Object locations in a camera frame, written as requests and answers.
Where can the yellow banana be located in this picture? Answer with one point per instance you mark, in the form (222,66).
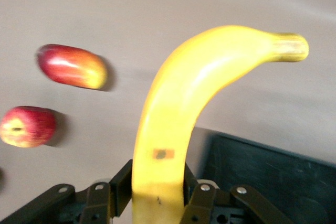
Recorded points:
(170,103)

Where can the red yellow mango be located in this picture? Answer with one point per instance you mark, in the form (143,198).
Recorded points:
(72,66)

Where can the red yellow striped apple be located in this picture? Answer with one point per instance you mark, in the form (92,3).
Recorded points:
(27,127)

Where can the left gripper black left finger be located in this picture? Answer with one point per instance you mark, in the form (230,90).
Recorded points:
(78,205)

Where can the black plastic box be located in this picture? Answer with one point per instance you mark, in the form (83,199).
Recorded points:
(262,171)

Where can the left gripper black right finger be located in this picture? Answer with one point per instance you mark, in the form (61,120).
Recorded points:
(204,203)

